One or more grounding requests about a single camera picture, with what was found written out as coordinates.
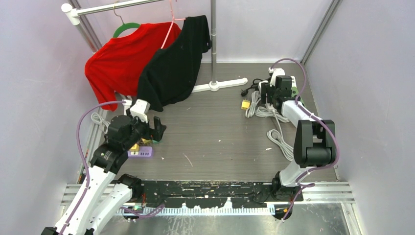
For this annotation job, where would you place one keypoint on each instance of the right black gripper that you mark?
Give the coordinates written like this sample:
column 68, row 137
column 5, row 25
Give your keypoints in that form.
column 266, row 89

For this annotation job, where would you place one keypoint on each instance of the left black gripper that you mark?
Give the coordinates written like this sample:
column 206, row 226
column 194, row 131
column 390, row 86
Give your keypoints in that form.
column 155, row 134

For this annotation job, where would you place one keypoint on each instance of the yellow plug adapter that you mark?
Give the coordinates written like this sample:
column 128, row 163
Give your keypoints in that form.
column 245, row 105

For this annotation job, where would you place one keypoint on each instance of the green power strip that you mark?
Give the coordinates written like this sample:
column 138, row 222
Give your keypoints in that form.
column 295, row 92

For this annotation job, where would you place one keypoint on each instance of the purple power strip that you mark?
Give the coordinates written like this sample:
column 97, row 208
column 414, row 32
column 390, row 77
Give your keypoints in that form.
column 144, row 152

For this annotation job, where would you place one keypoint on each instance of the white power strip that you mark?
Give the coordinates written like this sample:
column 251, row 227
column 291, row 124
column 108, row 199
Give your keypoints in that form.
column 293, row 81

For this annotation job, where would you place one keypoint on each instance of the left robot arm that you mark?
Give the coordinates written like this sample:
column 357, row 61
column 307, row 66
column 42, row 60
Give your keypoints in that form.
column 88, row 213

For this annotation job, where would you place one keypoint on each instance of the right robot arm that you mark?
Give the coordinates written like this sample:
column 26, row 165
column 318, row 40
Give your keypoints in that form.
column 314, row 145

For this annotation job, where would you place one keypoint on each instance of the yellow adapter on purple strip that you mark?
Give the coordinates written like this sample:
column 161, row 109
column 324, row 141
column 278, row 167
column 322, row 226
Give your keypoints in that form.
column 134, row 148

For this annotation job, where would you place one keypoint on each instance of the black t-shirt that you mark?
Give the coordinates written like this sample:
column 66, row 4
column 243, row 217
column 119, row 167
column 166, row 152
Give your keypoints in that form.
column 172, row 72

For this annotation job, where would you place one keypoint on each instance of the red t-shirt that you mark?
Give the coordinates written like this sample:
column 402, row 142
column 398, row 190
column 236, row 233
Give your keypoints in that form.
column 116, row 67

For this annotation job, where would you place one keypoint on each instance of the green clothes hanger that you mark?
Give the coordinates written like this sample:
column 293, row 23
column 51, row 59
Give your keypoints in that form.
column 124, row 26

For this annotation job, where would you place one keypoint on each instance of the pink clothes hanger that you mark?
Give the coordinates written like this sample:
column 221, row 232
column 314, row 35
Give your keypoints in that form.
column 172, row 22

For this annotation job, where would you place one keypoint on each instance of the white clothes rack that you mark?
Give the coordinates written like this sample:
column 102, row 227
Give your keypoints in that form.
column 77, row 16

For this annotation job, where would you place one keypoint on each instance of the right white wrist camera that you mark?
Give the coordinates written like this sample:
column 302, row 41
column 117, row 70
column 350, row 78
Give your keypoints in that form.
column 274, row 73

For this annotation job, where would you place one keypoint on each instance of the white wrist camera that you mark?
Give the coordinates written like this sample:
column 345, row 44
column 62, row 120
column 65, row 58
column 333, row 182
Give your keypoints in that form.
column 274, row 73
column 139, row 110

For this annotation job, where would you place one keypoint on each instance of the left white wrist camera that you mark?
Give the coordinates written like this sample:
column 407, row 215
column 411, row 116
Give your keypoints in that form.
column 139, row 110

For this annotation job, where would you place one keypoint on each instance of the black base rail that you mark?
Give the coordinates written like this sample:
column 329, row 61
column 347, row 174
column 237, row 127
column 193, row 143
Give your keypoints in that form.
column 214, row 194

